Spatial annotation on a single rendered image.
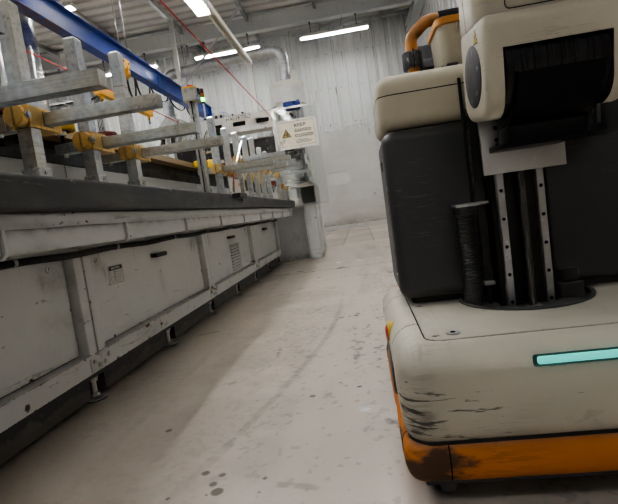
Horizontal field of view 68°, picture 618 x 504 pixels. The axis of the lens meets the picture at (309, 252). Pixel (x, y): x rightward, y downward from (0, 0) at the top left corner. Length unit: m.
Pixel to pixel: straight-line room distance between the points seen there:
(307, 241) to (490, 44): 4.78
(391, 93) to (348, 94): 10.86
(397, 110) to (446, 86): 0.12
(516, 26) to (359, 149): 10.92
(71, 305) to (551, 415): 1.41
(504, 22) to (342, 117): 11.05
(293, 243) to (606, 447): 4.84
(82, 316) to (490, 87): 1.38
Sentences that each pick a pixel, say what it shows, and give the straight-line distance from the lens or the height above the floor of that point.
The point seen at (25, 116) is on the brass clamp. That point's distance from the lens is 1.26.
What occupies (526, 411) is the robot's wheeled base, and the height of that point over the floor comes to 0.17.
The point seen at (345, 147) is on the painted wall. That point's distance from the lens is 11.73.
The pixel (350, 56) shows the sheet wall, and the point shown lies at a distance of 12.19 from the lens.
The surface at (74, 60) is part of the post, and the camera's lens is 1.54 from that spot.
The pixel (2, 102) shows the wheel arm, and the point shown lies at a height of 0.81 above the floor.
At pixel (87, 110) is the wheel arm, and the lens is 1.25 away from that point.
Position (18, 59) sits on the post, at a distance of 1.32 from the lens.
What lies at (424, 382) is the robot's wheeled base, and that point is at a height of 0.23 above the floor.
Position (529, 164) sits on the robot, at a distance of 1.04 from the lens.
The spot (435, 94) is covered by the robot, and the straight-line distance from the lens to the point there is 1.11.
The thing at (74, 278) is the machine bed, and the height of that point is 0.43.
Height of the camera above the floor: 0.53
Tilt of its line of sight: 5 degrees down
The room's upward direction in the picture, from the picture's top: 8 degrees counter-clockwise
